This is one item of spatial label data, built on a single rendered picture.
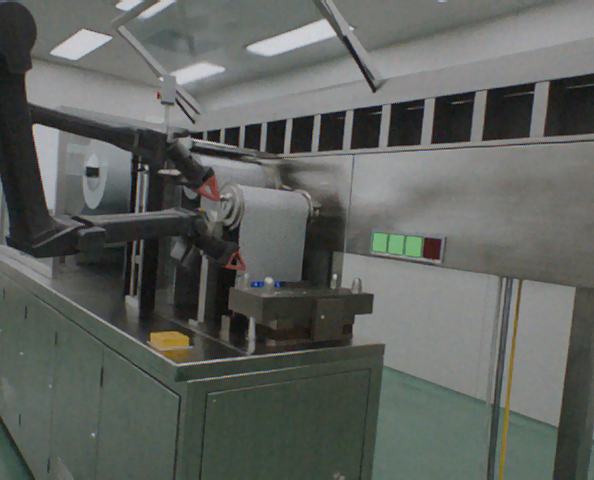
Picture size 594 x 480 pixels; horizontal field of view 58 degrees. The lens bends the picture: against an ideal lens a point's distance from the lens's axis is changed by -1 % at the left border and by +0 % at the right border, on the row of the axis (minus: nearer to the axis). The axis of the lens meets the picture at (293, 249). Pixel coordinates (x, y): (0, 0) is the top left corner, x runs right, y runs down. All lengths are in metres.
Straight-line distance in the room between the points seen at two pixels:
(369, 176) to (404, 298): 3.00
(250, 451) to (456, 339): 3.04
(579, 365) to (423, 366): 3.09
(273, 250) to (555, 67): 0.85
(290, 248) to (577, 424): 0.87
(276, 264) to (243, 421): 0.50
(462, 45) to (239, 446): 3.72
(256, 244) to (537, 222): 0.74
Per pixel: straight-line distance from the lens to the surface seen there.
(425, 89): 1.53
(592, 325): 1.42
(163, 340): 1.31
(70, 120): 1.48
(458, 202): 1.40
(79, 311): 1.81
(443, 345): 4.33
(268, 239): 1.58
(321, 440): 1.53
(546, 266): 1.28
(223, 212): 1.56
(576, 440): 1.48
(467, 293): 4.18
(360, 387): 1.57
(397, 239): 1.50
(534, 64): 1.37
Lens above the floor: 1.23
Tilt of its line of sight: 3 degrees down
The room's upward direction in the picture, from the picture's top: 5 degrees clockwise
